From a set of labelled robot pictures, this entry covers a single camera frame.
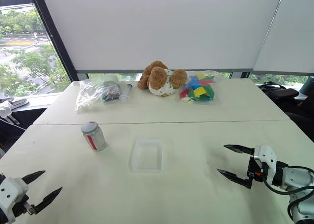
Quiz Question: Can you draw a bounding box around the brown and white plush toy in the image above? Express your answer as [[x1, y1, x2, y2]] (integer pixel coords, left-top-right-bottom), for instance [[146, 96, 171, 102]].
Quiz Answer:
[[136, 60, 188, 98]]

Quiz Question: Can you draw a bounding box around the black window frame post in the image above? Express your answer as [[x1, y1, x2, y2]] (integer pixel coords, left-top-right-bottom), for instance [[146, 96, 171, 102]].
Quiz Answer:
[[27, 0, 79, 83]]

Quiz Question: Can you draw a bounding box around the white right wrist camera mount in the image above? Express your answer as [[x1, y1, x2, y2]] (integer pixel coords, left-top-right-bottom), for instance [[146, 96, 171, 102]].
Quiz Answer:
[[253, 145, 278, 186]]

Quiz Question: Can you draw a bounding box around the white tape roll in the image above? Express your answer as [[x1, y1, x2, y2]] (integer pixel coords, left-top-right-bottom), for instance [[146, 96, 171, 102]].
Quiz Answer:
[[101, 74, 120, 87]]

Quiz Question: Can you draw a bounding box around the dark slipper on sill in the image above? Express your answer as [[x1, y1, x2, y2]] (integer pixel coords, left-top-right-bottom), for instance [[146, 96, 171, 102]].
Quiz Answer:
[[0, 98, 30, 110]]

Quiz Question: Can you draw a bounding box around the wide white roller blind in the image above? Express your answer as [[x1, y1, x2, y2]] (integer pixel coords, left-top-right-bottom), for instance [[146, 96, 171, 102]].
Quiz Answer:
[[38, 0, 287, 74]]

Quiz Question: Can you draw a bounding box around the small bag of coloured pieces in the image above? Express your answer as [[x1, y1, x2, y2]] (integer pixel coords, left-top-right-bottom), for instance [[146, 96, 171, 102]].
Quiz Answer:
[[101, 84, 121, 105]]

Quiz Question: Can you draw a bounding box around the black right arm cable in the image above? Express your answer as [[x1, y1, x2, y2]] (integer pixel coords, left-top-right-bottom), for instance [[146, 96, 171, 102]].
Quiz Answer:
[[263, 178, 314, 221]]

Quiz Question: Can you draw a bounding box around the teal cylindrical object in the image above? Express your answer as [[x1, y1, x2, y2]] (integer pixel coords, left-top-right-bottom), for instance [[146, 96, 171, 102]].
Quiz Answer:
[[300, 76, 314, 98]]

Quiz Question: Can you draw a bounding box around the narrow white roller blind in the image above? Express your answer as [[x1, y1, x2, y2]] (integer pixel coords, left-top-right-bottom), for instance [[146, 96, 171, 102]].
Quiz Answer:
[[252, 0, 314, 77]]

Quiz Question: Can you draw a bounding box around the clear crumpled plastic bag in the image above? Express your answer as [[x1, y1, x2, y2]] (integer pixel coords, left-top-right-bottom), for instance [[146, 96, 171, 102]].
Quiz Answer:
[[74, 77, 121, 112]]

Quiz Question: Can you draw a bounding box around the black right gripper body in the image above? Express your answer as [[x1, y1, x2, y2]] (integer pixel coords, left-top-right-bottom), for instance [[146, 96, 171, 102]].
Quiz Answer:
[[246, 155, 268, 190]]

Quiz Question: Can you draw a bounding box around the white object on sill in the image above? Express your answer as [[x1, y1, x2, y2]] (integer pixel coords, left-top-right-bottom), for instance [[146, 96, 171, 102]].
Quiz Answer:
[[0, 103, 13, 119]]

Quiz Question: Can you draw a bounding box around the white bottle with red label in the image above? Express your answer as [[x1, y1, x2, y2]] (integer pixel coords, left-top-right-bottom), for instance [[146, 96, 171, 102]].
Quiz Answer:
[[80, 121, 107, 152]]

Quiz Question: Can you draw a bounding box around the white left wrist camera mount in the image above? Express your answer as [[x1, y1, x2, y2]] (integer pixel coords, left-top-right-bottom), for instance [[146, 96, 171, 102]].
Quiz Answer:
[[0, 176, 29, 224]]

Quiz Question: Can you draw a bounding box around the black office chair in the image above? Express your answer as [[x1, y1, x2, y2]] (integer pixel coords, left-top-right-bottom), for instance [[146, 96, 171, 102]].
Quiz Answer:
[[257, 80, 314, 130]]

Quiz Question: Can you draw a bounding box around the clear plastic tray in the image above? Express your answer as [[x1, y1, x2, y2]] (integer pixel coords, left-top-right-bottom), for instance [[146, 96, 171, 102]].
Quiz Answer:
[[129, 139, 165, 174]]

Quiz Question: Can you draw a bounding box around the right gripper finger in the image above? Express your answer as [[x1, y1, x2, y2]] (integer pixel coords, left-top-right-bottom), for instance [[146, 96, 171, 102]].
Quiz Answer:
[[216, 168, 252, 189], [223, 144, 256, 156]]

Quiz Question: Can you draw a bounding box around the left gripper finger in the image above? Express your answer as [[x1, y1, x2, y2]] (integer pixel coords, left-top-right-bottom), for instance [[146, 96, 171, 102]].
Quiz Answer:
[[33, 186, 63, 215], [20, 170, 47, 185]]

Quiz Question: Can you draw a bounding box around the bag of coloured blocks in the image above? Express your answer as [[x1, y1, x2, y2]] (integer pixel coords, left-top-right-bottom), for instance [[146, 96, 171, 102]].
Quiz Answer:
[[176, 70, 223, 106]]

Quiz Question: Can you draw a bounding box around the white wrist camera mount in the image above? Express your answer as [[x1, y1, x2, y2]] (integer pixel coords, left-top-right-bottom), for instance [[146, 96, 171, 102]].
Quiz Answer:
[[253, 145, 278, 186], [0, 176, 29, 224]]

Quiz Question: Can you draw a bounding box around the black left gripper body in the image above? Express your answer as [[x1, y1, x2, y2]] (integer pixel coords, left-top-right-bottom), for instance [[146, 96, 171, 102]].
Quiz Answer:
[[10, 195, 36, 219]]

